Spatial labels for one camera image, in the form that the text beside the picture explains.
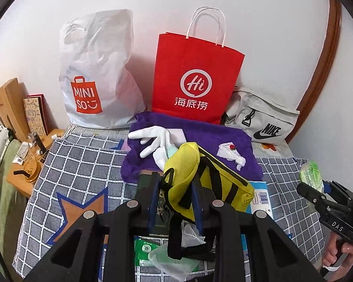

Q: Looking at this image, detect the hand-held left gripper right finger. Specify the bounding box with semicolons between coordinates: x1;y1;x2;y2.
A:
191;175;324;282

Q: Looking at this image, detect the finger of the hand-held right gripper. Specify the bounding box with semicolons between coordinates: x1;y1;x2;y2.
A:
297;182;330;212
322;179;342;195

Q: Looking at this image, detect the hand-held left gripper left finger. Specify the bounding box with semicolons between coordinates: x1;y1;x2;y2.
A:
24;172;165;282

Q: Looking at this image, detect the green wet wipe pack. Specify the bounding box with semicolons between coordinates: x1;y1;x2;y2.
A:
299;161;327;212

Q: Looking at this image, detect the green sachet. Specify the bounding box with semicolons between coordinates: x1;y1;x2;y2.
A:
134;238;165;268

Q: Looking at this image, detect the yellow mesh bag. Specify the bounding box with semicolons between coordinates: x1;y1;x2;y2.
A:
160;142;255;259

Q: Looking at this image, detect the white red-print wrapper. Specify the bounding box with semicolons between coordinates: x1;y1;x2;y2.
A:
217;142;247;171

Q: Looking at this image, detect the white rubber glove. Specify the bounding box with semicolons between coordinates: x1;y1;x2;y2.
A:
128;126;184;171

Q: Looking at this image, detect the person's right hand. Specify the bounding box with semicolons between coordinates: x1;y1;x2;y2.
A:
322;235;353;268

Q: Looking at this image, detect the dark green tea tin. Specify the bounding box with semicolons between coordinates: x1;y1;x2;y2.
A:
135;174;177;238

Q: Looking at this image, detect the blue tissue pack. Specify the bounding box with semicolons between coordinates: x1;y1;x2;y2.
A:
240;180;273;253

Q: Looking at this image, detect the clear green plastic wrapper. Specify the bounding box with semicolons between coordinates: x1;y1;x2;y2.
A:
148;241;199;281

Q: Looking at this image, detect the brown star patch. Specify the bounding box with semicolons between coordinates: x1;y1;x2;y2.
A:
47;188;109;244

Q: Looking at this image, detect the purple towel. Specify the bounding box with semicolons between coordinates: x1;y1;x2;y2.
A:
120;112;263;184

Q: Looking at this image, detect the grey waist bag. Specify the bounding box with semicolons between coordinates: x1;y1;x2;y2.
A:
224;86;301;146

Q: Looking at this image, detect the grey checked cloth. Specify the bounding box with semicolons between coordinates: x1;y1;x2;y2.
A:
13;132;325;279

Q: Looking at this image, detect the wooden nightstand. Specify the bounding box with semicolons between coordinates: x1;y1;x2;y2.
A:
6;129;66;199

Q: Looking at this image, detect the amber glass jar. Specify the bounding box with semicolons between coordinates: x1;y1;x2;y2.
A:
13;159;42;183

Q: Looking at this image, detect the dark small bottle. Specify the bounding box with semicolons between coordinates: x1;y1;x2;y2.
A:
32;133;49;163

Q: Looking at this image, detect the white plastic shopping bag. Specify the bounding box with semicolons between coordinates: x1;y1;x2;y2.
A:
59;9;147;130

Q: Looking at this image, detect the green blanket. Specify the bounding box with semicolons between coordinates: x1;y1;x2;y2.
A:
0;139;28;241

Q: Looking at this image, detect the red paper bag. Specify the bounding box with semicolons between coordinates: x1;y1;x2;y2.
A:
151;6;245;125

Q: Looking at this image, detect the patterned notebook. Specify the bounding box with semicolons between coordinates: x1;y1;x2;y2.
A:
23;94;49;137

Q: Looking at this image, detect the wooden headboard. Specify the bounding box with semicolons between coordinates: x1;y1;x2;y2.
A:
0;78;30;134

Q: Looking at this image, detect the brown wooden door frame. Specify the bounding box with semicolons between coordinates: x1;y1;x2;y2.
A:
293;0;342;121

